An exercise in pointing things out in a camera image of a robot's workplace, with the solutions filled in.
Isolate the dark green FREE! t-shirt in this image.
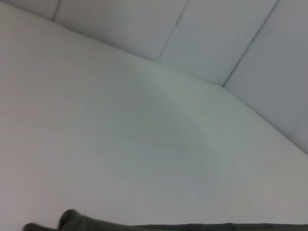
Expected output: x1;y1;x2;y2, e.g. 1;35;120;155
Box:
23;208;308;231

